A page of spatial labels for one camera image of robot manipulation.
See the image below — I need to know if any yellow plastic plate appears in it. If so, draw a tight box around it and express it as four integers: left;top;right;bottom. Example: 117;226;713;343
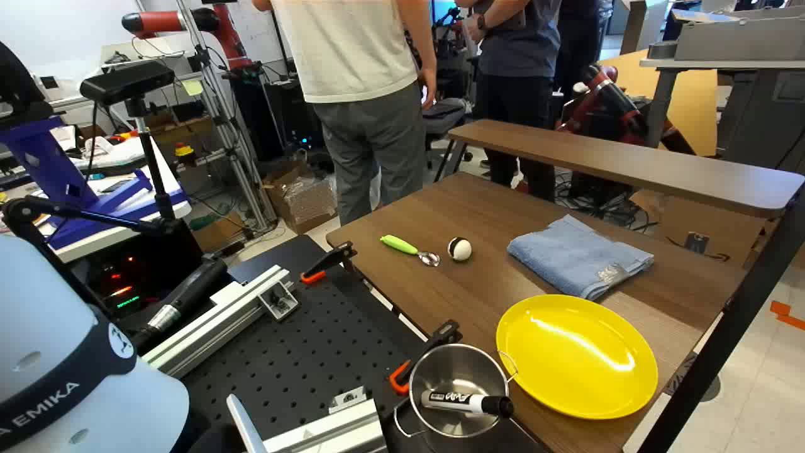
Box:
493;292;661;423

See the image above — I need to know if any open cardboard box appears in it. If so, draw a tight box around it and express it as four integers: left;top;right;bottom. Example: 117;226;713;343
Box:
261;160;340;237

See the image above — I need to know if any aluminium frame rack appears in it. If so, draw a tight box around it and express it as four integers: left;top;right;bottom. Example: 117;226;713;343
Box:
173;0;280;237

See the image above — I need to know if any black camera on tripod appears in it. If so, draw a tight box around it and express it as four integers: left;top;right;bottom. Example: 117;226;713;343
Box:
78;57;210;278

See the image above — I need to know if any white and black ball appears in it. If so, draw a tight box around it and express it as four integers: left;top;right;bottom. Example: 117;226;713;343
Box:
446;233;476;265

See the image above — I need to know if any blue plastic panel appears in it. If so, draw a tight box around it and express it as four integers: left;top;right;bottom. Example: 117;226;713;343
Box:
0;115;188;251

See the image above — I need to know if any red and black machine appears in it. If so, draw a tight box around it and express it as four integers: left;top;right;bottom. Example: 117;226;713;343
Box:
561;62;649;145

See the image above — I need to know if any raised wooden shelf board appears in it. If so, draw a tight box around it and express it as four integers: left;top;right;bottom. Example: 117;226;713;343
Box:
447;115;805;219

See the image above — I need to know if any long aluminium extrusion rail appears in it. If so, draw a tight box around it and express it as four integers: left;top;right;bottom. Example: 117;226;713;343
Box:
142;265;303;379

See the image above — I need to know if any grey standing desk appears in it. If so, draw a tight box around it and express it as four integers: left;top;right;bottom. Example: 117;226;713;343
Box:
639;48;805;171

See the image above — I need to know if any person in grey trousers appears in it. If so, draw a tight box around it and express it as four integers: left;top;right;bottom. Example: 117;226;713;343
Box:
250;0;440;226

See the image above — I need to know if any person in dark blue shirt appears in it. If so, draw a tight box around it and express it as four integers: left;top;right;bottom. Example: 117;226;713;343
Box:
456;0;563;203

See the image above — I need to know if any aluminium extrusion rail with bracket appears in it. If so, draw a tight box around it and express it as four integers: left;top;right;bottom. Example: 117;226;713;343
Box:
225;385;390;453

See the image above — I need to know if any black metal desk frame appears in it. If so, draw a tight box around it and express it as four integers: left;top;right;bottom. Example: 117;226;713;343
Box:
637;190;805;453

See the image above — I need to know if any black perforated breadboard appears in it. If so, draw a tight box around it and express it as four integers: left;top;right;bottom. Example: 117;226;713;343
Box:
178;233;549;453

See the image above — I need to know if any silver metal pot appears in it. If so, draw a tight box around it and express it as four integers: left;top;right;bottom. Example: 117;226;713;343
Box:
392;340;515;443

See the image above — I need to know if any black orange bar clamp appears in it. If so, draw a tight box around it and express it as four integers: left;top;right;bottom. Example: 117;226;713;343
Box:
298;241;361;288
386;320;465;397

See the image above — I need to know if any blue folded towel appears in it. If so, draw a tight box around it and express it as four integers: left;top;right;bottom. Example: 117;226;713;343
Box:
505;213;657;302

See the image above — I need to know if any black office chair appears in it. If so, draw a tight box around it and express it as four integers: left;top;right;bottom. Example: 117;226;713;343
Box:
421;95;479;183

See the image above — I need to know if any black cylindrical tube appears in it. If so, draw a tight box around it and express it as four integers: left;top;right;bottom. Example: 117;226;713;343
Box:
133;256;231;348

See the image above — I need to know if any small black desk fitting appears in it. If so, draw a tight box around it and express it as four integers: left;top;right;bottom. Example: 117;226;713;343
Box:
683;231;713;256

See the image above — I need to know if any green handled metal scoop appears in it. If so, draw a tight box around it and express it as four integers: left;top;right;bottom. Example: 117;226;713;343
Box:
378;231;442;270

